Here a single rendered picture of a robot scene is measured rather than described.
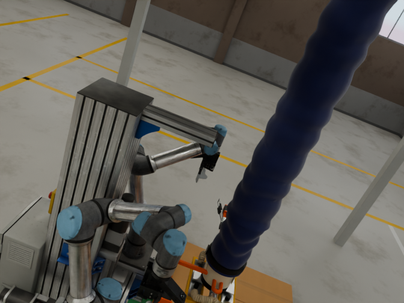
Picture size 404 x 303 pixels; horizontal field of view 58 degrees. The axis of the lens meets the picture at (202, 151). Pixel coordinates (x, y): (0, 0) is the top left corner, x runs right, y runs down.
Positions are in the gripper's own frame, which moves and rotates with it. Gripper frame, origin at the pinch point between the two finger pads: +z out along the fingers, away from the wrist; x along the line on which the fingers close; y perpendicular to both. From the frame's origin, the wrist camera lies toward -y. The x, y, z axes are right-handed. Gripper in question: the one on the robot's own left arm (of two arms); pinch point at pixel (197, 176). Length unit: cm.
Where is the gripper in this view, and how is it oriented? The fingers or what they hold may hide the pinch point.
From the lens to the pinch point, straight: 218.9
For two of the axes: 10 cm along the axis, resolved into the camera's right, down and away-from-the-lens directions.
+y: 9.3, 3.7, 0.2
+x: 1.5, -4.1, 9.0
